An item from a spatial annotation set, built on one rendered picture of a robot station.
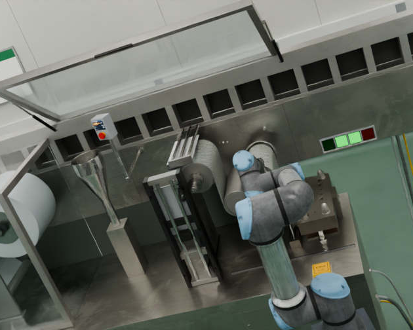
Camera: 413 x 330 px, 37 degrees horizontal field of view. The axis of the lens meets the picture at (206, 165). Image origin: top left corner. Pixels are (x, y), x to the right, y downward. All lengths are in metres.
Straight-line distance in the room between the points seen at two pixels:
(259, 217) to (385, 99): 1.20
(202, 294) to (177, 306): 0.11
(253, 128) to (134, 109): 0.56
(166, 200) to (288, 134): 0.67
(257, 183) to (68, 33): 3.43
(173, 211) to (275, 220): 0.85
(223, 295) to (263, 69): 0.99
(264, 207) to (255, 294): 0.80
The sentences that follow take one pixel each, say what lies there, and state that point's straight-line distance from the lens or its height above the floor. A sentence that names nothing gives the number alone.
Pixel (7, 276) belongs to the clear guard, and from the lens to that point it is 2.87.
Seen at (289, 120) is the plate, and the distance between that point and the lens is 2.86.
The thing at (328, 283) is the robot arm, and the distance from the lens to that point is 2.13.
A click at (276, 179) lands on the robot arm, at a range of 2.24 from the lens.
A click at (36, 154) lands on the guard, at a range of 2.95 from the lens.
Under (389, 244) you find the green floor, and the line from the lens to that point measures 4.24.
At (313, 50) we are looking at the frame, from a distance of 2.76.
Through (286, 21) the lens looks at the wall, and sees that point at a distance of 5.11.
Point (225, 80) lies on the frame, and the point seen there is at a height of 1.61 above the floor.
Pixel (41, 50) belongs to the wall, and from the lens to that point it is 5.53.
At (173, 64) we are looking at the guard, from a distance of 2.67.
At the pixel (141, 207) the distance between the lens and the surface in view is 3.14.
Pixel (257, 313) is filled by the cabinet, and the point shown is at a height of 0.79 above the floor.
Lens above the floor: 2.38
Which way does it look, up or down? 23 degrees down
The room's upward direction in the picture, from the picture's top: 21 degrees counter-clockwise
